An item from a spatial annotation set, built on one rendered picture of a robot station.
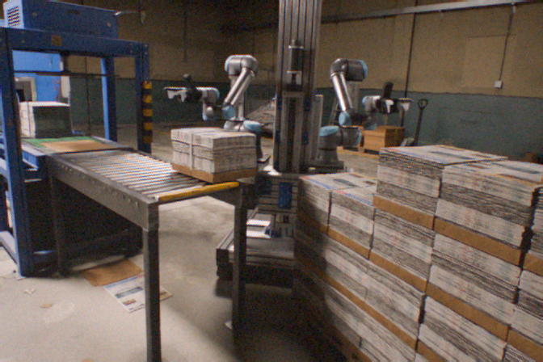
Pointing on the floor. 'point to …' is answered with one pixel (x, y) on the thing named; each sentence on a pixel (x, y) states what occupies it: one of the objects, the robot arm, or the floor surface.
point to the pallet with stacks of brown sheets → (377, 140)
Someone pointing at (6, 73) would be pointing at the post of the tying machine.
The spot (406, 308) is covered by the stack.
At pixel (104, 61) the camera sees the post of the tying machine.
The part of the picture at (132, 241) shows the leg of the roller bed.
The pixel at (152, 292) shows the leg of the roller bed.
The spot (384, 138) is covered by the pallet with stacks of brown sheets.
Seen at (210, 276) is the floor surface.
